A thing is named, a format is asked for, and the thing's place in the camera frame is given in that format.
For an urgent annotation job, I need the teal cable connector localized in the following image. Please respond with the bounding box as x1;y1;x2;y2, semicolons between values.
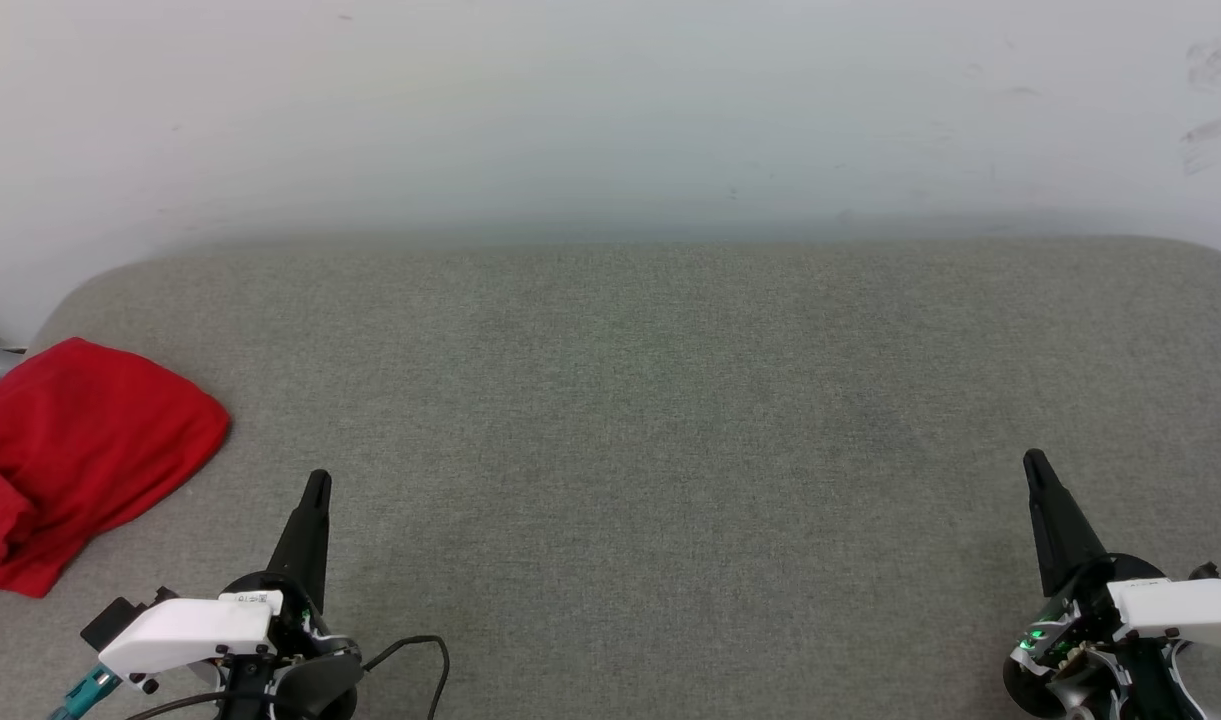
48;663;123;720

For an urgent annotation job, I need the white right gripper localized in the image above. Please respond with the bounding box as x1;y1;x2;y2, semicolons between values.
1003;450;1221;720

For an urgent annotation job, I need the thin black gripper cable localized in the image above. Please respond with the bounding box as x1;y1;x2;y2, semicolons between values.
358;635;452;720

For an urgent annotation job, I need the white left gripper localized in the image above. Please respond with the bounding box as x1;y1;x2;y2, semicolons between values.
98;470;363;720

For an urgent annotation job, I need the red and white jersey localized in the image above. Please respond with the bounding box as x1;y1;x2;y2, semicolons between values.
0;337;233;599

